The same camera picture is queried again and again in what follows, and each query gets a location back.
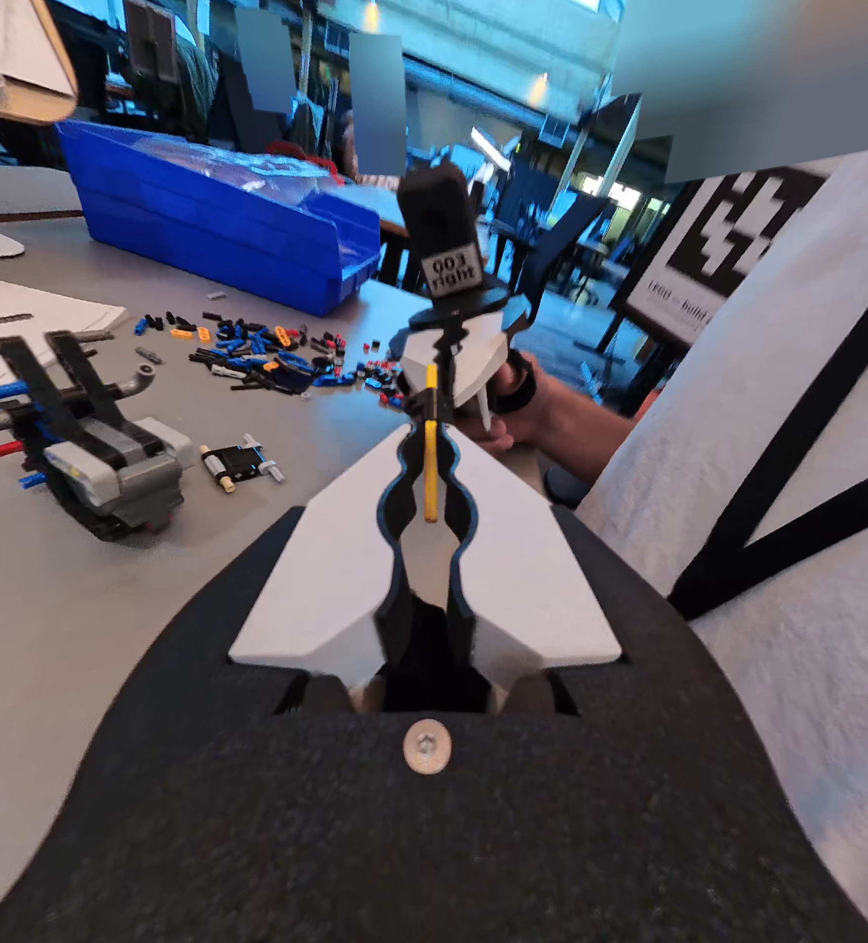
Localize black chair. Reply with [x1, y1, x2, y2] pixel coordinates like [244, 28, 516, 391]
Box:
[489, 158, 615, 310]

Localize lego instruction booklet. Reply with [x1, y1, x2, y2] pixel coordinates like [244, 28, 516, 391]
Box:
[0, 271, 129, 384]

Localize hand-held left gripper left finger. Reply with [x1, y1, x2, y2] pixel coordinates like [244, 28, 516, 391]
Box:
[227, 423, 416, 701]

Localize person's right forearm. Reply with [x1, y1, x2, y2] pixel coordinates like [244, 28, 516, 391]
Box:
[552, 383, 637, 483]

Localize black lego connector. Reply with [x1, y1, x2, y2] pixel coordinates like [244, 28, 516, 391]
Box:
[404, 390, 454, 425]

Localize dark office chair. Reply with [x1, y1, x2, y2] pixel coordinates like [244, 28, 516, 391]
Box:
[543, 464, 589, 509]

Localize black harness strap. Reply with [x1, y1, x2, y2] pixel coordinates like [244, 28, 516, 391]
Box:
[668, 261, 868, 620]

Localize tan edged white board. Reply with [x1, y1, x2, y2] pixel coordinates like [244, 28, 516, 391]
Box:
[0, 0, 80, 125]

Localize blue plastic bin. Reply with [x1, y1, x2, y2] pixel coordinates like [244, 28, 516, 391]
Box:
[56, 119, 383, 318]

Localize person's right hand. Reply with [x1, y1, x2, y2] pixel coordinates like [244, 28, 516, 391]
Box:
[456, 352, 566, 454]

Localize yellow lego axle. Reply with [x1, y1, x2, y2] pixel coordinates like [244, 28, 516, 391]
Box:
[423, 362, 441, 526]

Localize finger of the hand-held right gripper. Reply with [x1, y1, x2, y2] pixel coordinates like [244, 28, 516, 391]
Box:
[445, 315, 508, 424]
[392, 328, 453, 414]

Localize heap of small lego pins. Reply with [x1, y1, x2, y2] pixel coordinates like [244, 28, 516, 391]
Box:
[135, 313, 405, 406]

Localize small black lego subassembly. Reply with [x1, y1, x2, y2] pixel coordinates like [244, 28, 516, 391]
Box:
[199, 435, 286, 493]

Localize black and white marker sign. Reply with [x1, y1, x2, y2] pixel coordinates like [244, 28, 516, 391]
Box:
[611, 166, 829, 347]

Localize partly built lego model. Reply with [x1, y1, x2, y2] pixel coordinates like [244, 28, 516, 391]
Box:
[0, 332, 195, 542]

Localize clear plastic bags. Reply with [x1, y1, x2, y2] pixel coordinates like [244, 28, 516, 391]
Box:
[128, 140, 346, 215]

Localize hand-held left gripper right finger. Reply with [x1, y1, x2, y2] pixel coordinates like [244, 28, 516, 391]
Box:
[434, 423, 622, 701]

